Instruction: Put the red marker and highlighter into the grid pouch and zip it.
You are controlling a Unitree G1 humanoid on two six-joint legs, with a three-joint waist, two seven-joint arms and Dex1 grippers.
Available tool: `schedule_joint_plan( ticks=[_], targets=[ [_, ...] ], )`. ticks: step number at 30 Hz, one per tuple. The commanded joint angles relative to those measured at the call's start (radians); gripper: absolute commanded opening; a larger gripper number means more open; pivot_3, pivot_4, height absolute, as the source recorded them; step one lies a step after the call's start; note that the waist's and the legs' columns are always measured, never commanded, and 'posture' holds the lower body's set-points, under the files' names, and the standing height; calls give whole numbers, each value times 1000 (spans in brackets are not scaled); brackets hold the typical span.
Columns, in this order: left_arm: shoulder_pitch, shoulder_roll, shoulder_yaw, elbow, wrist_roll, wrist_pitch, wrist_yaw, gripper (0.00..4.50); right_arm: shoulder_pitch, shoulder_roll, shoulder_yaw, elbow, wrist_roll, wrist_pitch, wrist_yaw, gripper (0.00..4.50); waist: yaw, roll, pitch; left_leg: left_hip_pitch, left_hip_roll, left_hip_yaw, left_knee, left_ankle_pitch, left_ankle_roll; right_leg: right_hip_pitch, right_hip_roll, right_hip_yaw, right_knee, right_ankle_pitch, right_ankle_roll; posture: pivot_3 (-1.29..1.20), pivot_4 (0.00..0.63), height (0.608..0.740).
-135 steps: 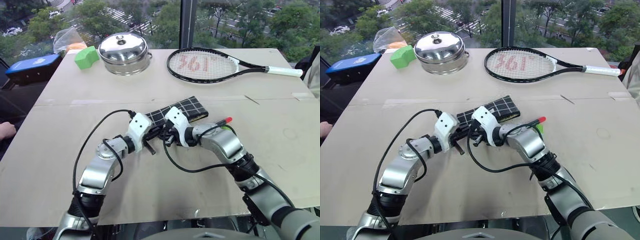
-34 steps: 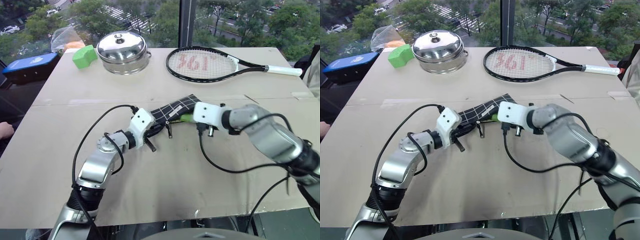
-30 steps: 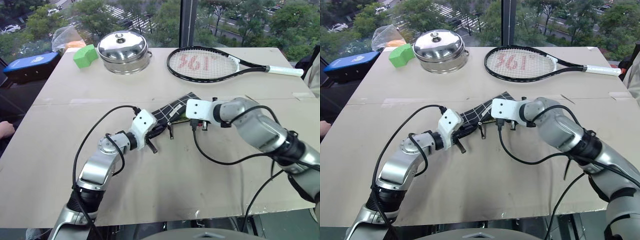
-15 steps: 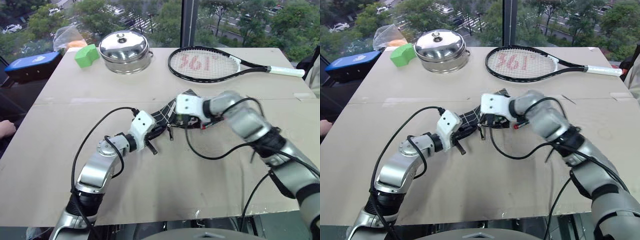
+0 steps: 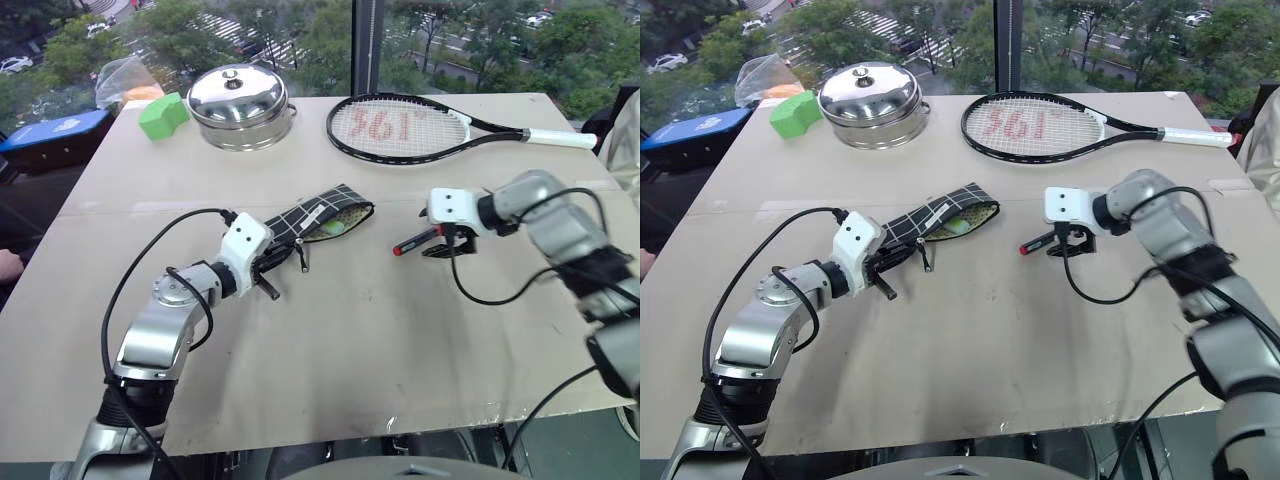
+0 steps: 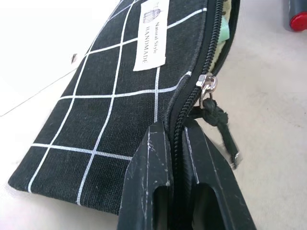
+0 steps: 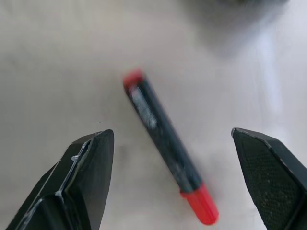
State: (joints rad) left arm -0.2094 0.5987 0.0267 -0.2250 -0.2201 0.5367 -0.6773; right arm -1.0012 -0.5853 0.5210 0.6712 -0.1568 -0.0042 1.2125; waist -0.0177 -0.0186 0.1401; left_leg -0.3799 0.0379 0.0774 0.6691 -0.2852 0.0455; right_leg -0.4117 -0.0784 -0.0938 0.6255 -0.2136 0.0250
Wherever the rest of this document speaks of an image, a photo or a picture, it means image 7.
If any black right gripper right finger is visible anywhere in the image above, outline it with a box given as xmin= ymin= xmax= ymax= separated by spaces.
xmin=231 ymin=127 xmax=307 ymax=230

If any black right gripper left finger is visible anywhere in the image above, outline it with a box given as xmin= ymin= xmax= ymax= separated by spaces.
xmin=4 ymin=129 xmax=115 ymax=230

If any black marker with red cap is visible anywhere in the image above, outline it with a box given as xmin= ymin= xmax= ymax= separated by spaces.
xmin=122 ymin=69 xmax=219 ymax=226

